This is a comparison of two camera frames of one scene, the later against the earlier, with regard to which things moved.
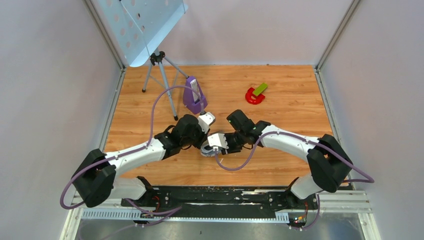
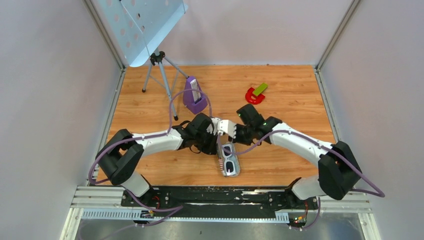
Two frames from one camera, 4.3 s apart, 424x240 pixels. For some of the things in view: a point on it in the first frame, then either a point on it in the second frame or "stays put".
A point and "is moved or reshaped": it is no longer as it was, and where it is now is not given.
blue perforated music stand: [137, 26] stays put
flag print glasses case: [207, 150] is moved or reshaped
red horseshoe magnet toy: [259, 98] stays put
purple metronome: [191, 99] stays put
